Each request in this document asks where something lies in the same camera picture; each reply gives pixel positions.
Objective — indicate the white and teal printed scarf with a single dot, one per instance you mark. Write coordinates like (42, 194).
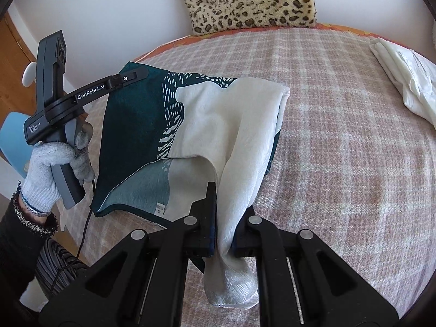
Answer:
(211, 115)

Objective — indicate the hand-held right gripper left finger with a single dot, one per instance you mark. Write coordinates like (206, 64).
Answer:
(208, 226)

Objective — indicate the person's left hand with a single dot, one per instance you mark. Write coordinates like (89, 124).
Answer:
(44, 167)

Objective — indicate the white folded shirt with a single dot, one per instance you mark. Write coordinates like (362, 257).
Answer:
(408, 78)

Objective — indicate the white round knob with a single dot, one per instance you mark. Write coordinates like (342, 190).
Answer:
(29, 75)

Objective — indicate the person's left forearm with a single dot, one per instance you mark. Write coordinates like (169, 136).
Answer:
(18, 242)

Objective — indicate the orange floral bed sheet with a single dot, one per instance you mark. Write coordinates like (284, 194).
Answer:
(340, 28)

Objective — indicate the black striped clothing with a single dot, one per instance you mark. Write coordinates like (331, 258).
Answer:
(54, 262)

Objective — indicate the light blue object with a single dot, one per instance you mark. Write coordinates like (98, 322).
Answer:
(15, 136)

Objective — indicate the pink plaid blanket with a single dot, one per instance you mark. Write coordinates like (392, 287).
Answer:
(340, 160)

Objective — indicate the leopard print cushion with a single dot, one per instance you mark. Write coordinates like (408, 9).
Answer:
(248, 3)

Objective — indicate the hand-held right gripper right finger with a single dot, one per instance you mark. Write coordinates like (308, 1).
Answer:
(245, 239)

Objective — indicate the wooden door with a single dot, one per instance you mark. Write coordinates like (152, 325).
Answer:
(13, 58)

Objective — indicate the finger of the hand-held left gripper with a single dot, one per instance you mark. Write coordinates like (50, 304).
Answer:
(131, 76)

